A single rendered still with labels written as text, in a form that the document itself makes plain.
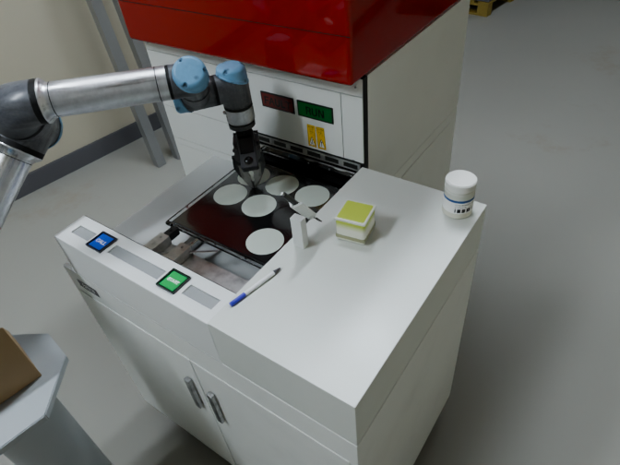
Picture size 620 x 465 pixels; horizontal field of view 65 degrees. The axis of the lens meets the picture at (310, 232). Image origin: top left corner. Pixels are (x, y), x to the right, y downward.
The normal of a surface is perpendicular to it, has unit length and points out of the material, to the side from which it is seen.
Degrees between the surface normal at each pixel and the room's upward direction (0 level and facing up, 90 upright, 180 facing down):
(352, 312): 0
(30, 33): 90
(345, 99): 90
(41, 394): 0
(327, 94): 90
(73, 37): 90
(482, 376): 0
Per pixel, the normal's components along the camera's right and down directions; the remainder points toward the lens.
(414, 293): -0.09, -0.74
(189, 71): 0.17, 0.00
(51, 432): 0.90, 0.22
